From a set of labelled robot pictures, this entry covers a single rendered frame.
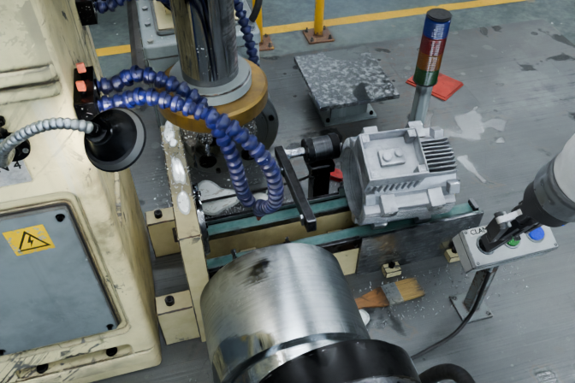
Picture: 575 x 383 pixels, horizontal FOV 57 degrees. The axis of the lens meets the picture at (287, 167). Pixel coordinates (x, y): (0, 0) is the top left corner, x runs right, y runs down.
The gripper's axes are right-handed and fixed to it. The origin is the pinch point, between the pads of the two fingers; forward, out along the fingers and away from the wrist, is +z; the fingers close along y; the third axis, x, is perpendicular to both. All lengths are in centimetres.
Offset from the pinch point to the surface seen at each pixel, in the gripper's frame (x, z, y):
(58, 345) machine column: -2, 17, 77
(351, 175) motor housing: -26.0, 24.8, 13.2
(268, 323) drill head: 6.0, -8.5, 42.7
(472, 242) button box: -0.9, 4.0, 2.3
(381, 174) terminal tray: -18.8, 8.6, 12.7
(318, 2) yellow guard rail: -198, 170, -50
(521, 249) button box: 2.3, 4.0, -6.2
